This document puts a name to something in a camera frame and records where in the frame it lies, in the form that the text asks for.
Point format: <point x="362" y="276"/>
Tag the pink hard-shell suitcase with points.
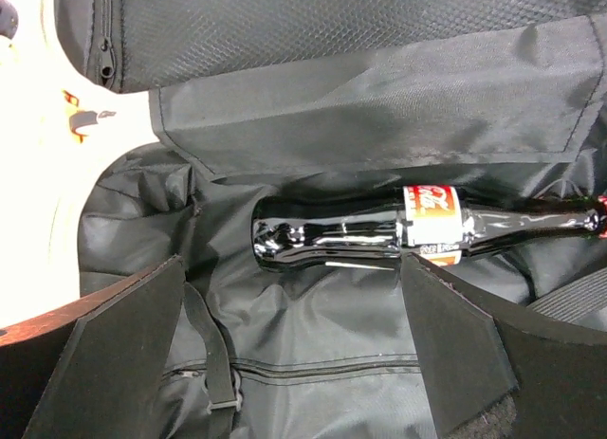
<point x="134" y="131"/>

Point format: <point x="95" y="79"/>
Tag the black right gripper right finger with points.
<point x="497" y="369"/>

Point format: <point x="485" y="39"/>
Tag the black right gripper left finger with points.
<point x="91" y="368"/>

